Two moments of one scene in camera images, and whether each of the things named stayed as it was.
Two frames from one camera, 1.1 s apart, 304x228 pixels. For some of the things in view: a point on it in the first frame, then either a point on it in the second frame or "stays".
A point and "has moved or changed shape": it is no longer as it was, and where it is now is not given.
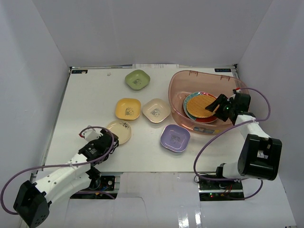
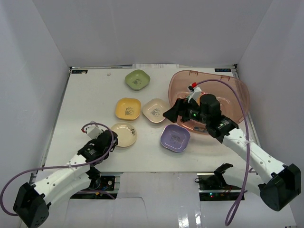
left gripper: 110,144 stays
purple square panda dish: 175,137 stays
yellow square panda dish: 128,109 stays
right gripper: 222,99 -> 180,106
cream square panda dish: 156,110 stays
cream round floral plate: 121,128 has moved or changed shape
